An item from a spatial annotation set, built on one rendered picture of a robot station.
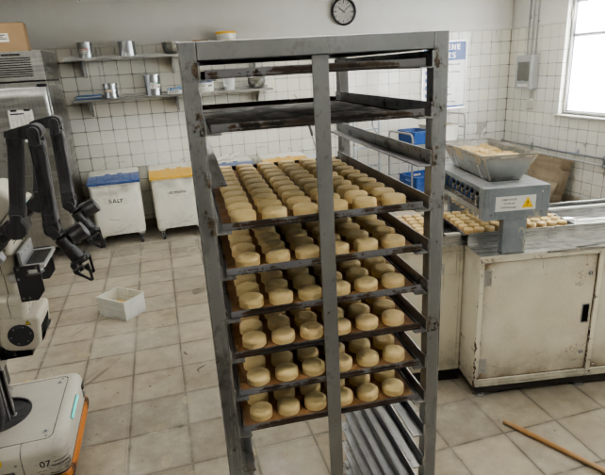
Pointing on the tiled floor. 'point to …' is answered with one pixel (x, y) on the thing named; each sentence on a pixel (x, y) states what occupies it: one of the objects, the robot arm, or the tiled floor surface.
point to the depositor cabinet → (540, 314)
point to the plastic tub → (122, 303)
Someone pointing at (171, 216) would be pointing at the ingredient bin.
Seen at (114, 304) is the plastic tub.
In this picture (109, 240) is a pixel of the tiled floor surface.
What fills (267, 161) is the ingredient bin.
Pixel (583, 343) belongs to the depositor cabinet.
